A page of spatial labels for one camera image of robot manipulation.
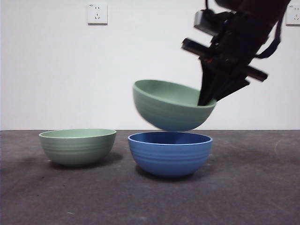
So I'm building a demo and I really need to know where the black braided cable loop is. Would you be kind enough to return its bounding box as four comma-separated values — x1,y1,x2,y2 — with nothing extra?
254,20,282,59

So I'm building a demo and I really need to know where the blue ribbed bowl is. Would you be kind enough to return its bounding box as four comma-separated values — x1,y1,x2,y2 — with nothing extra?
127,131,214,178

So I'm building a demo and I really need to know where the pale green ribbed bowl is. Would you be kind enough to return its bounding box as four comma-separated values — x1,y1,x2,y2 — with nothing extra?
132,79,218,132
38,128,117,167

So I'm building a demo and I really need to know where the white wall socket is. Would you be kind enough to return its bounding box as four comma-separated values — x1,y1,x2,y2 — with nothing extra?
285,4,300,26
88,2,108,26

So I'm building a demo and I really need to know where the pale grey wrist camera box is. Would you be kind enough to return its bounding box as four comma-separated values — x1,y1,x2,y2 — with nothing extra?
194,9,222,37

